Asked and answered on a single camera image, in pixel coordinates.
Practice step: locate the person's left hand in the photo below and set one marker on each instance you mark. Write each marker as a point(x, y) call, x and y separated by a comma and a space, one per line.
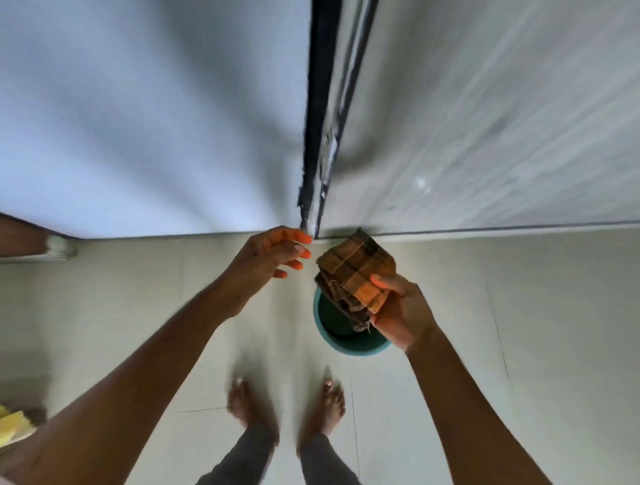
point(252, 267)

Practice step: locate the person's right hand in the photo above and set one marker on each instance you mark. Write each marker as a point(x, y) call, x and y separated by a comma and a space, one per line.
point(402, 315)

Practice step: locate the person's left fingers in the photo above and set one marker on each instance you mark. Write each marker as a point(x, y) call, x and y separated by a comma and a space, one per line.
point(292, 250)

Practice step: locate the person's right thumb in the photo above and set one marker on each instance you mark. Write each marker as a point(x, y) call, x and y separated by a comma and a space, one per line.
point(387, 284)

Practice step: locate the brown checked cloth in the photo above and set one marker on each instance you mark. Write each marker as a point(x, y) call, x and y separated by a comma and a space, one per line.
point(352, 272)

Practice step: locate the person's left forearm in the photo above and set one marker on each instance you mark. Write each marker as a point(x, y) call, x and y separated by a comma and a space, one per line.
point(130, 389)

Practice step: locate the person's right forearm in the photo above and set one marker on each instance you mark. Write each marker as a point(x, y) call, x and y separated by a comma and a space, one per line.
point(460, 414)

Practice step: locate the teal plastic bucket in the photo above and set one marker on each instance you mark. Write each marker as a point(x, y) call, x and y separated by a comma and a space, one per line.
point(340, 335)

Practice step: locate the person's right foot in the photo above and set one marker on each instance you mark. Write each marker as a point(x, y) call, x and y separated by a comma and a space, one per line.
point(325, 412)

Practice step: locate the person's foot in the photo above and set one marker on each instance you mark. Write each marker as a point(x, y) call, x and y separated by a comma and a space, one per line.
point(250, 407)
point(325, 412)

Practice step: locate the person's left foot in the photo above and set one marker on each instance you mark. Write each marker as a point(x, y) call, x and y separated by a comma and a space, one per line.
point(250, 407)

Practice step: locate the person's right grey trouser leg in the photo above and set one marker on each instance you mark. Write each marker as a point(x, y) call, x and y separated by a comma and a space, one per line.
point(325, 464)

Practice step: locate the person's grey trouser leg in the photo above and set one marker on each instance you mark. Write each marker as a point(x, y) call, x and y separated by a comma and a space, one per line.
point(325, 464)
point(242, 462)

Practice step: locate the person's left grey trouser leg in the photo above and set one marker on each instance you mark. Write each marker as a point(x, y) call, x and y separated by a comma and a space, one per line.
point(242, 462)

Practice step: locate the white furniture foot cap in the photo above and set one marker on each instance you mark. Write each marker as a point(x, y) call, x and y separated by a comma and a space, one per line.
point(61, 247)

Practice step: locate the brown wooden furniture leg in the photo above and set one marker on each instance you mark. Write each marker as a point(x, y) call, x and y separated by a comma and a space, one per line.
point(20, 237)

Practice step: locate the yellow cloth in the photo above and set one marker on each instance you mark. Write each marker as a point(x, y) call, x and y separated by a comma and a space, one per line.
point(14, 427)

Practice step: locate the black vertical door frame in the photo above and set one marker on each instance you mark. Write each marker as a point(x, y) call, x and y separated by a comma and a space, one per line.
point(320, 110)

